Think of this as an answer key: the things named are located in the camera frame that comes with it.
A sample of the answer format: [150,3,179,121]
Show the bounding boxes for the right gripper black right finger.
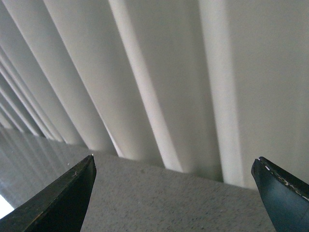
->
[251,157,309,232]

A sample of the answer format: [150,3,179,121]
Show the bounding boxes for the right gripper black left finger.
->
[0,155,97,232]

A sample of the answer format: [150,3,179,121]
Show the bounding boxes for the white pleated curtain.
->
[0,0,309,189]

